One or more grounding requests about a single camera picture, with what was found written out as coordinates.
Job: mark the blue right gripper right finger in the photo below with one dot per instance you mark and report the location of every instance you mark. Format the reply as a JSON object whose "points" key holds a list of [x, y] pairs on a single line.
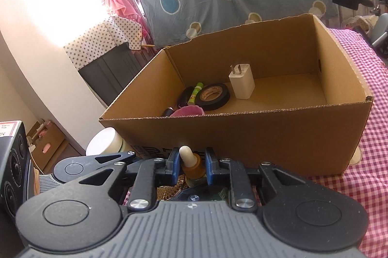
{"points": [[212, 167]]}

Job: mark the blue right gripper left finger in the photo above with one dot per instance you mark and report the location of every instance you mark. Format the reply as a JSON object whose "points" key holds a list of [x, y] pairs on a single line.
{"points": [[172, 170]]}

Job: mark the green glass dropper bottle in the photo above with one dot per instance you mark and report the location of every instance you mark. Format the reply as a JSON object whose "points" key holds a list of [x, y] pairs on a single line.
{"points": [[192, 166]]}

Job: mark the pink plastic lid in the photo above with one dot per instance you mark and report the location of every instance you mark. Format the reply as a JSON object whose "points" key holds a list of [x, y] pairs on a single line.
{"points": [[191, 110]]}

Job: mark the black electrical tape roll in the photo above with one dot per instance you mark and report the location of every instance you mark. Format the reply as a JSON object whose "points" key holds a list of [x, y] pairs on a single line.
{"points": [[212, 97]]}

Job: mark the white usb charger plug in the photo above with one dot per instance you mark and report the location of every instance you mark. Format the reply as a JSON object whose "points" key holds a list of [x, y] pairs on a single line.
{"points": [[243, 83]]}

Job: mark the white vitamin bottle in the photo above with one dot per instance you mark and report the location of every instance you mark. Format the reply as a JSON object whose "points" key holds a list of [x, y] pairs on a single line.
{"points": [[107, 141]]}

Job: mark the brown cardboard box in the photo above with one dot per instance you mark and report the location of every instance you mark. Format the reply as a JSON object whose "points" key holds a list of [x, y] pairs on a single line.
{"points": [[307, 112]]}

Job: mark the white polka dot cloth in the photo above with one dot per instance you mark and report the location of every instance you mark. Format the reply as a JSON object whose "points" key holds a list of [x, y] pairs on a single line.
{"points": [[100, 39]]}

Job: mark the pink checkered tablecloth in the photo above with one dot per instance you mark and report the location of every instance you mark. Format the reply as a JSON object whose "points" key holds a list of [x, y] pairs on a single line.
{"points": [[366, 177]]}

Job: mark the pink hanging garment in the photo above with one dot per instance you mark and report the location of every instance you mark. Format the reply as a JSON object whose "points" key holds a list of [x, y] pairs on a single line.
{"points": [[129, 9]]}

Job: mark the black camera box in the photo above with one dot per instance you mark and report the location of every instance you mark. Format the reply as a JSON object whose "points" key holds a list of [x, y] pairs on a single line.
{"points": [[15, 169]]}

